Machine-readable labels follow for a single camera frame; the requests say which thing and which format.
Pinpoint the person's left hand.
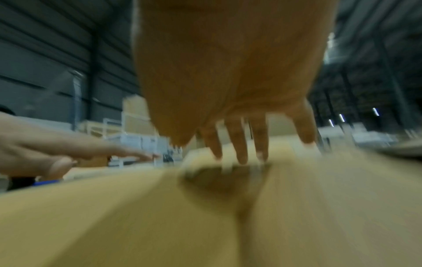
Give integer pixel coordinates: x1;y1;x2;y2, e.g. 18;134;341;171
0;110;163;179

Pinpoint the person's right hand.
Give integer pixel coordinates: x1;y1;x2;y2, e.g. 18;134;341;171
131;0;341;165

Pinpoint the carton with orange label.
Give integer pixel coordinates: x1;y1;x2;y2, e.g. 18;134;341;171
0;140;422;267

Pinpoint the distant white shelf rack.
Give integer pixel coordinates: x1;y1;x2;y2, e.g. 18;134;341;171
75;95;185;168

